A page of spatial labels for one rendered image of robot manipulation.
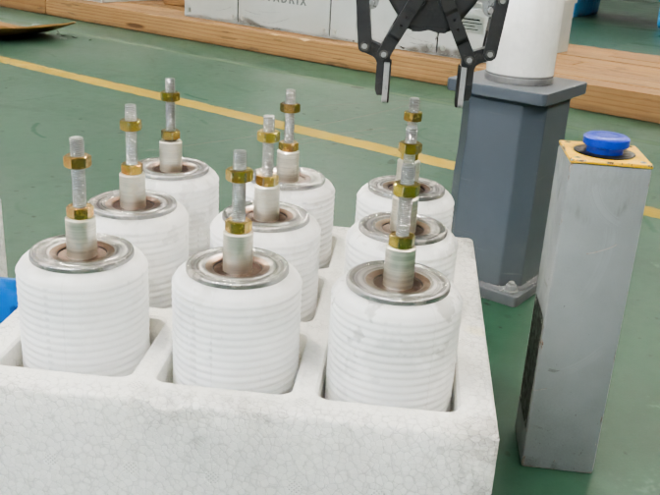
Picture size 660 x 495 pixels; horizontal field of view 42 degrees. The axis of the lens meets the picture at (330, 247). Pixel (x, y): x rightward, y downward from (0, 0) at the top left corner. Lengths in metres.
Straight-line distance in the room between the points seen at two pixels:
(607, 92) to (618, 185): 1.89
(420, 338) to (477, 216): 0.65
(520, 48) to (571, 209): 0.44
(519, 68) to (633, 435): 0.50
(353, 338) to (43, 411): 0.22
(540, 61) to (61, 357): 0.77
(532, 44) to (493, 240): 0.27
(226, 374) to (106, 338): 0.09
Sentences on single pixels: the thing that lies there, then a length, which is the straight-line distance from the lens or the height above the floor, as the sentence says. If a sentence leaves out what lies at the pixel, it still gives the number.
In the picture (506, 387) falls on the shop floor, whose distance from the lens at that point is 1.03.
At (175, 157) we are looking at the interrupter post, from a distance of 0.87.
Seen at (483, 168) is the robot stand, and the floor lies 0.18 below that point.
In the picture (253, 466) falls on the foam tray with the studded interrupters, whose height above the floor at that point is 0.14.
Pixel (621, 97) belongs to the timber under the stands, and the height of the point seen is 0.06.
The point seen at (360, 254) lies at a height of 0.24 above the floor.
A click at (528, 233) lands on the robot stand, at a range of 1.23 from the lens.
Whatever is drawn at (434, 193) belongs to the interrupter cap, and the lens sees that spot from 0.83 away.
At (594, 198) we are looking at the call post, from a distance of 0.78.
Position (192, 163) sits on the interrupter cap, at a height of 0.25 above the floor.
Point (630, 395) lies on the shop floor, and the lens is 1.07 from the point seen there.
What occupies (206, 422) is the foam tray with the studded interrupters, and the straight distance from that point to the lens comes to 0.61.
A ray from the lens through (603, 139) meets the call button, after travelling 0.79.
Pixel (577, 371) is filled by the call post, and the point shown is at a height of 0.11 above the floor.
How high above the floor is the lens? 0.50
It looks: 21 degrees down
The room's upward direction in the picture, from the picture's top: 3 degrees clockwise
